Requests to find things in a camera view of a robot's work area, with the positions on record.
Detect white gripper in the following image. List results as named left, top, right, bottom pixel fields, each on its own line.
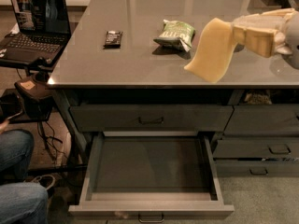
left=232, top=8, right=299, bottom=69

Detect yellow sponge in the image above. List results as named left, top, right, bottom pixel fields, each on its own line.
left=184, top=18, right=237, bottom=83

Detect top right drawer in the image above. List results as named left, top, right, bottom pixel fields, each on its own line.
left=224, top=105, right=299, bottom=136

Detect middle right drawer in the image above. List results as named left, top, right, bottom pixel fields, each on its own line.
left=213, top=137, right=299, bottom=159

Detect bottom right drawer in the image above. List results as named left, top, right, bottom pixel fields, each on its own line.
left=215, top=160, right=299, bottom=177

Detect open middle drawer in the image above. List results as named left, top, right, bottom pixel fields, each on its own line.
left=69, top=134, right=235, bottom=223

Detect top left drawer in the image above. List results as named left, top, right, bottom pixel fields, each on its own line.
left=69, top=105, right=233, bottom=132

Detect green chip bag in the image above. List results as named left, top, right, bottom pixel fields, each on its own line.
left=153, top=20, right=195, bottom=52

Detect black snack bar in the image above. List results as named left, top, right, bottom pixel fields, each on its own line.
left=104, top=31, right=122, bottom=48

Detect black laptop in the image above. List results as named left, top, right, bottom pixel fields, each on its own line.
left=0, top=0, right=71, bottom=67

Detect black box with note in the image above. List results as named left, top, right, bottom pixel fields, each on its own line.
left=14, top=76, right=53, bottom=119

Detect black white sneaker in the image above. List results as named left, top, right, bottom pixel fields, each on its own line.
left=33, top=175, right=56, bottom=190

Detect black laptop stand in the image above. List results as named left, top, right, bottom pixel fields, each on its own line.
left=0, top=59, right=88, bottom=177

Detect person left leg jeans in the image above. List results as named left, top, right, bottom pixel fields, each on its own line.
left=0, top=129, right=35, bottom=180

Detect person leg jeans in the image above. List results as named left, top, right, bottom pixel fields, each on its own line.
left=0, top=129, right=35, bottom=180
left=0, top=183, right=48, bottom=224

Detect person right leg jeans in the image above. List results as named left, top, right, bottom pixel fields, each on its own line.
left=0, top=183, right=48, bottom=224

